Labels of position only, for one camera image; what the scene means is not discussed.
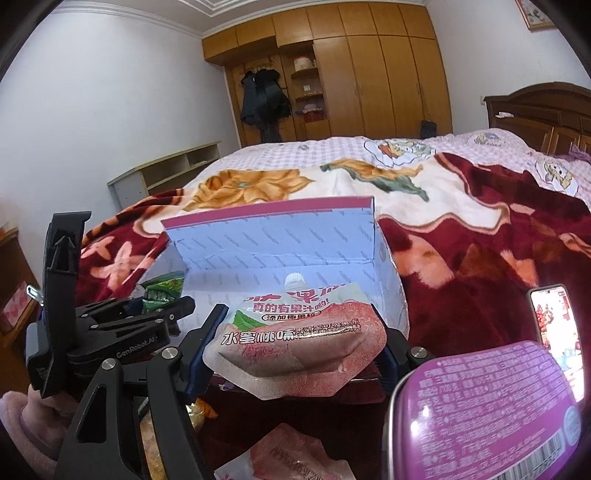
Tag framed wall picture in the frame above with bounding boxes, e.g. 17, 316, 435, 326
514, 0, 555, 32

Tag person's left forearm pink sleeve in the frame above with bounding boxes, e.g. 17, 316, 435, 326
0, 383, 81, 480

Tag white cardboard box pink rim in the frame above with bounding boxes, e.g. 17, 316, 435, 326
161, 196, 411, 344

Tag orange snack packet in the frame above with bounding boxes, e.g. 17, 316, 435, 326
189, 398, 219, 421

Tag low grey shelf unit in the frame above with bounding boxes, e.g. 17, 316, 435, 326
107, 141, 222, 210

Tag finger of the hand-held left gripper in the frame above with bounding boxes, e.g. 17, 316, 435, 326
105, 316, 182, 345
92, 295, 197, 325

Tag wooden nightstand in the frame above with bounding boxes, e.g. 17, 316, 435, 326
0, 226, 47, 352

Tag smartphone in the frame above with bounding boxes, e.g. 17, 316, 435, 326
527, 284, 587, 374

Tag wooden bed headboard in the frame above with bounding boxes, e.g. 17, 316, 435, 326
483, 82, 591, 155

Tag green snack packet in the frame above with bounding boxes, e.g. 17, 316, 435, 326
140, 271, 186, 315

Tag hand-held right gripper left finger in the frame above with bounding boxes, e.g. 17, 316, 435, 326
55, 304, 230, 480

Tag red folded cloth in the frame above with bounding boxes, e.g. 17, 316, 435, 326
295, 104, 326, 123

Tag pink tissue box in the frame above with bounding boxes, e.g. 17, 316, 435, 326
0, 281, 38, 334

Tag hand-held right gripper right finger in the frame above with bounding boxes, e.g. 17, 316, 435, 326
382, 327, 437, 407

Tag purple oval tin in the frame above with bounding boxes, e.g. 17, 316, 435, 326
387, 340, 583, 480

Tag wooden wardrobe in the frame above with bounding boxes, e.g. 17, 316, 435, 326
202, 2, 452, 148

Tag pink checked bedsheet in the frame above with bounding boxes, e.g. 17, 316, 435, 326
185, 128, 591, 208

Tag red floral blanket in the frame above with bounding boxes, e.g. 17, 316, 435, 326
76, 152, 591, 374

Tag dark hanging clothes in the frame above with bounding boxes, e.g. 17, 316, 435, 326
239, 68, 293, 144

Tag pink jelly drink pouch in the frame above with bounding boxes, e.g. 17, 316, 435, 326
202, 272, 389, 400
216, 424, 345, 480

